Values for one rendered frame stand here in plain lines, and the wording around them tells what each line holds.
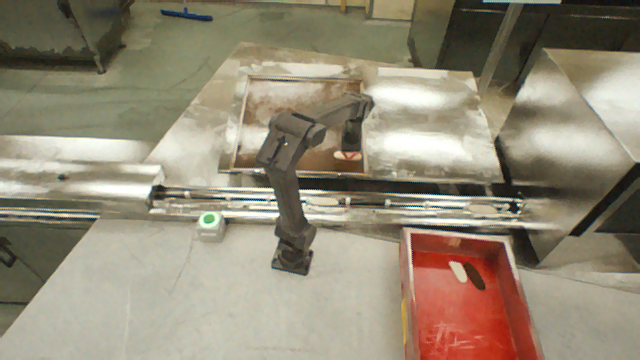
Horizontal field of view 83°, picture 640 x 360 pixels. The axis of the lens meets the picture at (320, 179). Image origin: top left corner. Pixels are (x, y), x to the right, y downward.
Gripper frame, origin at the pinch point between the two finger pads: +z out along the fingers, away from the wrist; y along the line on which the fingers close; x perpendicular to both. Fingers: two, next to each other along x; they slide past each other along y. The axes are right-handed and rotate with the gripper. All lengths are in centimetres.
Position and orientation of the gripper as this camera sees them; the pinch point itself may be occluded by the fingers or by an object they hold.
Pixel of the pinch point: (348, 154)
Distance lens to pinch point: 131.4
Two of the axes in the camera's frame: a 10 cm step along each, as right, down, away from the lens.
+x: -10.0, -0.7, -0.1
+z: -0.5, 5.6, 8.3
